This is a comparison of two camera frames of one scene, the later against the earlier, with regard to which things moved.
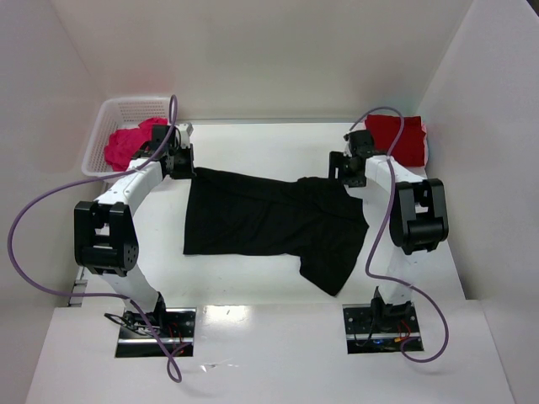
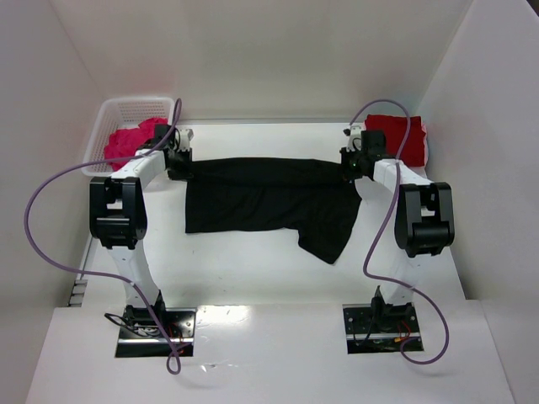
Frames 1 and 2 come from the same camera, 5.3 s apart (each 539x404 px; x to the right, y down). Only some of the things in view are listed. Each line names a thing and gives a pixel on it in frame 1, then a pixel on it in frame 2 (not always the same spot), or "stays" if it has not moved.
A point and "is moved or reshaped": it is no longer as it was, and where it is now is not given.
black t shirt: [313, 219] is moved or reshaped
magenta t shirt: [121, 145] stays
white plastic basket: [116, 114] stays
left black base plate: [174, 327] stays
